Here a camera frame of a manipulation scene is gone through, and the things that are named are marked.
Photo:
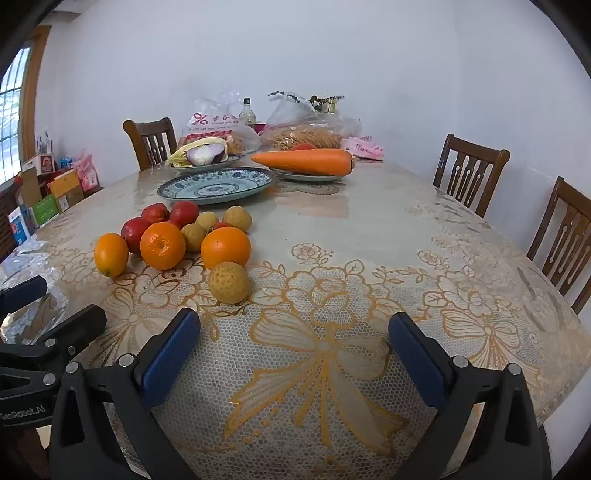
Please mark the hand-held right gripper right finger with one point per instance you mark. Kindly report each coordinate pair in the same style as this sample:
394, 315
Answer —
418, 360

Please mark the clear plastic wrap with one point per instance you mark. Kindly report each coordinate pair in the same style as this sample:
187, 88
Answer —
32, 314

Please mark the wooden chair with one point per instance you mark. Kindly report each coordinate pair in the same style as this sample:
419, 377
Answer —
565, 240
150, 143
471, 173

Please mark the red apple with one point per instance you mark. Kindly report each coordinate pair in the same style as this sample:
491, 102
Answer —
154, 212
133, 233
184, 213

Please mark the pink packet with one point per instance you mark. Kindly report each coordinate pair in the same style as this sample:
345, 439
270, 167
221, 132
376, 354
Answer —
364, 147

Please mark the dried flower sprig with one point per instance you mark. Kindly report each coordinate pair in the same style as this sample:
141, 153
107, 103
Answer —
286, 96

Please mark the orange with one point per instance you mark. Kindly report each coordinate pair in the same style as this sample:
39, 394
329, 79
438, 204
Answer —
226, 247
111, 254
162, 244

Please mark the brass vase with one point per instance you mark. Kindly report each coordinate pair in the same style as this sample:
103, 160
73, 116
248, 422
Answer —
330, 107

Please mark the pink plastic bag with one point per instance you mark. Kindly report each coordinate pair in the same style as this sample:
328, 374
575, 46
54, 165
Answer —
87, 173

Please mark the red print snack bag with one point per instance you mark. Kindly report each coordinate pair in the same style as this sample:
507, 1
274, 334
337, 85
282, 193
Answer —
207, 124

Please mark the red white box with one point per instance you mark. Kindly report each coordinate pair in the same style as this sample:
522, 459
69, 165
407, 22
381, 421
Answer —
44, 164

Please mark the white packets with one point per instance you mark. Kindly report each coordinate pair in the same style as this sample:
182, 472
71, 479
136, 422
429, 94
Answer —
44, 141

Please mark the orange cardboard box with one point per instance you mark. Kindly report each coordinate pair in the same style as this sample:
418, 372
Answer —
64, 184

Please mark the large red tomato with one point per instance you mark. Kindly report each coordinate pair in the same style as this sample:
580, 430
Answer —
302, 146

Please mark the plate under cabbage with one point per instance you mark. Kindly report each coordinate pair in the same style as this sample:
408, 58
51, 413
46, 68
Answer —
231, 159

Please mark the small red tomato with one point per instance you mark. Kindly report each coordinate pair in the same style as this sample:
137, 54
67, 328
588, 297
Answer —
221, 225

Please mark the blue patterned plate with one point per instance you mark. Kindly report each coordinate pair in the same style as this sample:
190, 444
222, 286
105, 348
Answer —
217, 187

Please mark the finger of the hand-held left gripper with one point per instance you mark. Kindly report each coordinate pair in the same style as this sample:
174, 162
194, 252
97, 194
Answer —
23, 293
74, 327

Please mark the plate under carrot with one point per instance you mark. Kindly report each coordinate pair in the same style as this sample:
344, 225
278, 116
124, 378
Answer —
300, 177

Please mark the clear bag of noodles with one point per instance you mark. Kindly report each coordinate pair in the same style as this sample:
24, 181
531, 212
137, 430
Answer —
304, 131

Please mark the halved red onion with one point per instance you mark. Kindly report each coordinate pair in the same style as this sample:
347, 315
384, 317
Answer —
205, 153

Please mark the brown cardboard box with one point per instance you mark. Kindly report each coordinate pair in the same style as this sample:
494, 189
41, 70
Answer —
27, 187

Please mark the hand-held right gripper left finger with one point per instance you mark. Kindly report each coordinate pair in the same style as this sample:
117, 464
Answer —
171, 360

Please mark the large carrot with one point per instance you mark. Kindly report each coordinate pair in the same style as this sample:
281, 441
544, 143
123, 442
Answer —
304, 161

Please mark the green white box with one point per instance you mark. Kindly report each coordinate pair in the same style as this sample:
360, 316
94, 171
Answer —
44, 210

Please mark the glass bottle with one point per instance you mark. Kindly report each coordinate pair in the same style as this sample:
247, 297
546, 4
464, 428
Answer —
247, 112

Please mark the blue white box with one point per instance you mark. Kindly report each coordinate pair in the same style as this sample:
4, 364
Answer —
18, 230

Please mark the napa cabbage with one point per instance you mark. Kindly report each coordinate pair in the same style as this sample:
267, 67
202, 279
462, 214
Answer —
178, 158

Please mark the small blue box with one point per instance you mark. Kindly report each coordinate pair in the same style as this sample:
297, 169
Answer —
67, 162

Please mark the floral lace tablecloth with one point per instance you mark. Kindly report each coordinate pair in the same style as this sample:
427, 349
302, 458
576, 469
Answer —
369, 254

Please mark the wooden frame window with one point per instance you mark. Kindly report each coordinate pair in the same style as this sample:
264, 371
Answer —
11, 110

